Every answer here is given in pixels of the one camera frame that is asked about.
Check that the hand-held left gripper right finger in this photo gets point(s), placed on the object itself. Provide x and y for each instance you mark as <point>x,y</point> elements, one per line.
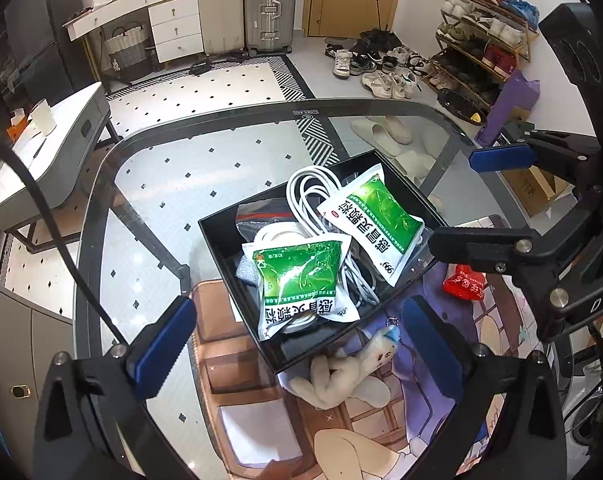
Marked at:
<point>431,350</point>

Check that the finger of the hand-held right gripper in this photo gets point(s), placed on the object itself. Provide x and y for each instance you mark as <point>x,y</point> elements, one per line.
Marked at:
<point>501,157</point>
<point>481,247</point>

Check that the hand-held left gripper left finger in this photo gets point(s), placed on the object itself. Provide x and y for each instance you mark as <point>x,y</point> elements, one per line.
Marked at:
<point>164,350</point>

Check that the red cotton ball packet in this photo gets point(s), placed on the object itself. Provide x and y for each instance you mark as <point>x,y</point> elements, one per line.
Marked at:
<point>464,282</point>

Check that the white plush toy blue hat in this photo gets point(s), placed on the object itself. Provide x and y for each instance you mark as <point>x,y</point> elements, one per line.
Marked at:
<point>331,380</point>

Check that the green medicine packet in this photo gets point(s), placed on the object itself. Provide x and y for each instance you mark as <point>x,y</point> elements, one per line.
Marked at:
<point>376,215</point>
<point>296,270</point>

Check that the black cardboard box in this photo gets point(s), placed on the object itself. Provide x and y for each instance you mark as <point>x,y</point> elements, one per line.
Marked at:
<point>221,250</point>

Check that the brown cardboard box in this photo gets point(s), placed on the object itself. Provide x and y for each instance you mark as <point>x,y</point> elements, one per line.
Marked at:
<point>526,185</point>

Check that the purple bag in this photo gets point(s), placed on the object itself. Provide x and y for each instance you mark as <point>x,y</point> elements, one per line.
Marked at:
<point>511,105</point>

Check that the cream slipper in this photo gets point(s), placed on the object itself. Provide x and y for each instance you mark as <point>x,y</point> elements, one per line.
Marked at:
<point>435,201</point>
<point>414,162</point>
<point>376,135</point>
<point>396,127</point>

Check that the black round tray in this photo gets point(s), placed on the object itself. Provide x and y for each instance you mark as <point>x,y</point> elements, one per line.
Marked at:
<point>459,105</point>

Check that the printed cartoon mat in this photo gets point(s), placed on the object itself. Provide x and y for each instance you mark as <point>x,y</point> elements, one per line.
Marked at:
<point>241,360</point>

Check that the wooden shoe rack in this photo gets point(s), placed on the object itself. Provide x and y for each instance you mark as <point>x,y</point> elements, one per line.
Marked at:
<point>481,40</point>

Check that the white foam piece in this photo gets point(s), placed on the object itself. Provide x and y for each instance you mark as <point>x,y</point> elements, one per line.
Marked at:
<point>245,270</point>

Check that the grey cabinet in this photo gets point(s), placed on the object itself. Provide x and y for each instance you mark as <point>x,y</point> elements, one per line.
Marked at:
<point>26,350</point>

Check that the pile of shoes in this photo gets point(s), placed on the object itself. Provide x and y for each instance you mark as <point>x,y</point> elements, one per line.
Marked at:
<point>376,82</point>

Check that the white appliance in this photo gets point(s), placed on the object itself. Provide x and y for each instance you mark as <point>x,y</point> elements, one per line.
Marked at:
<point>576,410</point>

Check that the black umbrella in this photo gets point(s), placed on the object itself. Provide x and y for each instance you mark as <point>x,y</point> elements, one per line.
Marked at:
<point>379,37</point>

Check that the white low table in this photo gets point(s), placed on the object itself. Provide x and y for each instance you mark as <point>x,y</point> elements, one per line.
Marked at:
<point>56,150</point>

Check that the white cup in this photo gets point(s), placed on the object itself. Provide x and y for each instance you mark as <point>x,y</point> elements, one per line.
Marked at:
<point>44,117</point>

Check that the small orange object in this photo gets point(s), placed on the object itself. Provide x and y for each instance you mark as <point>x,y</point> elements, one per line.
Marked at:
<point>15,130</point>

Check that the silver suitcase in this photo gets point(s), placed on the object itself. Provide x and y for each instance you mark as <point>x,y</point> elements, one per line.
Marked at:
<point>269,10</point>

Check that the small black device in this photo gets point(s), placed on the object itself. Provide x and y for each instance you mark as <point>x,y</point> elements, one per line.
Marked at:
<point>200,66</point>

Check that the woven basket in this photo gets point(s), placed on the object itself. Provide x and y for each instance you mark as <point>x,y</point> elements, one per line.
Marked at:
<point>126,45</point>

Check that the beige suitcase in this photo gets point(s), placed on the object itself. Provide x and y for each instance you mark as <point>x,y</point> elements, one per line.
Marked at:
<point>220,10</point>

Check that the white dressing table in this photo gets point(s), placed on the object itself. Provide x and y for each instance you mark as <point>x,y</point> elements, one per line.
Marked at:
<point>174,15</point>

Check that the black refrigerator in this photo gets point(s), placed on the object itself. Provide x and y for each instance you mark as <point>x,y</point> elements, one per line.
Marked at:
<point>36,35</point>

